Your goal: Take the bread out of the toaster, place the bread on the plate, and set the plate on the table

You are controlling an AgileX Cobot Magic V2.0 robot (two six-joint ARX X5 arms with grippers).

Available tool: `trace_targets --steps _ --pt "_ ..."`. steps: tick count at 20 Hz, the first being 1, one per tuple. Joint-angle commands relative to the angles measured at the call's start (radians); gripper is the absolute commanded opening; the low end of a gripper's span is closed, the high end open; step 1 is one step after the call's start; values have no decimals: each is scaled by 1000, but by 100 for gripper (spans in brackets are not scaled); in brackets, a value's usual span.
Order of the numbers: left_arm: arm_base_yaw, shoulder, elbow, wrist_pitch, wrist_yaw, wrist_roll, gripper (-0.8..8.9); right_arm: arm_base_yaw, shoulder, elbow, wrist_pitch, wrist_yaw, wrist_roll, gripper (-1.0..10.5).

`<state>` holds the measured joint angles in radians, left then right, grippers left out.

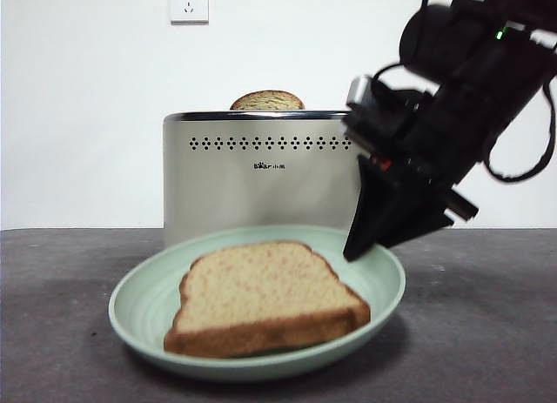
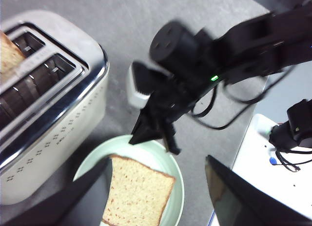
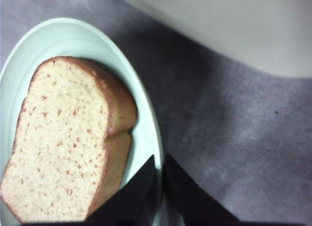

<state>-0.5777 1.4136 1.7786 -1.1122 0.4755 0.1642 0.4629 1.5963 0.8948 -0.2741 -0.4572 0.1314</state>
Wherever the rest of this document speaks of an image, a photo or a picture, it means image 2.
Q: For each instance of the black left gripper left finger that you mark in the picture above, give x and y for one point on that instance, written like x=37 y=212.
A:
x=61 y=204

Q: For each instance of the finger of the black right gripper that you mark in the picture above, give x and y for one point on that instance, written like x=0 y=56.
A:
x=171 y=140
x=146 y=130

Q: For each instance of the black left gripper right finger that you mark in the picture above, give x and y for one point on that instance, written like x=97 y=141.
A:
x=256 y=206

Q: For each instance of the pale green plate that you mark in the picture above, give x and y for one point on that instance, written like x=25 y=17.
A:
x=146 y=152

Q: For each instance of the square toast bread slice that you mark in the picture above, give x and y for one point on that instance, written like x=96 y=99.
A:
x=139 y=191

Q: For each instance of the cream toaster with chrome top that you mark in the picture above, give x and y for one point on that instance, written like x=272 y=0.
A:
x=73 y=138

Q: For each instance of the small blue tag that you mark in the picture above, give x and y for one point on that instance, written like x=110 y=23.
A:
x=273 y=160

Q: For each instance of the pale grey right wrist camera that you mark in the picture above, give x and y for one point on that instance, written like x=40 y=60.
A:
x=134 y=99

